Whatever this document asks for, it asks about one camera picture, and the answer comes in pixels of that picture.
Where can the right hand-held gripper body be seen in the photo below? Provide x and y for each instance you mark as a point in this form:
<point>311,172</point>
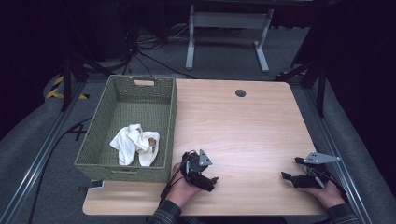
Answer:
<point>317,180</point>

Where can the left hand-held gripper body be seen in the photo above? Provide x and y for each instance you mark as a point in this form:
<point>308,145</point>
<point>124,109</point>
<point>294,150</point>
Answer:
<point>195,161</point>

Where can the white bear print cloth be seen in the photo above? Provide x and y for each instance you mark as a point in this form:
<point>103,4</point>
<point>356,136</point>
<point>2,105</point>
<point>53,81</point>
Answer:
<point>130,143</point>

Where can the green woven basket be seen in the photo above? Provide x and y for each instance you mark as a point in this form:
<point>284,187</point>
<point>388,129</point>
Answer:
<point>124,107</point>

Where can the person's right hand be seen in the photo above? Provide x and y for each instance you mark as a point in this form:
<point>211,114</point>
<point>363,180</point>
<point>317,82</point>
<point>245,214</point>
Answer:
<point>331,196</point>

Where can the person's left hand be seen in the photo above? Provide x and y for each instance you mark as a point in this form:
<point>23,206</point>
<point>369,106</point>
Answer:
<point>179,189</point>

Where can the black tripod stand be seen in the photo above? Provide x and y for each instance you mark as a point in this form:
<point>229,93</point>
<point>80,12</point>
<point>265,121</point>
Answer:
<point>321,90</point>
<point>66,84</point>

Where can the grey round table grommet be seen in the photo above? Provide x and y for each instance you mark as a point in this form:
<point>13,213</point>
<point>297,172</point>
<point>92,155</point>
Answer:
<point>240,93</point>

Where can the yellow black floor tape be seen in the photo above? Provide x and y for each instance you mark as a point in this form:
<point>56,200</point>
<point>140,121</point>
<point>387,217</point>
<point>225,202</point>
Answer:
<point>54,90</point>

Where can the aluminium floor rail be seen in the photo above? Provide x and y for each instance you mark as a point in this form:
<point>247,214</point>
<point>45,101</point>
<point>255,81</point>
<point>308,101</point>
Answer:
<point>339,155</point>
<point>34,168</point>

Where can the white metal stand frame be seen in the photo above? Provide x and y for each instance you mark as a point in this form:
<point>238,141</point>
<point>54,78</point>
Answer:
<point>230,20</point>

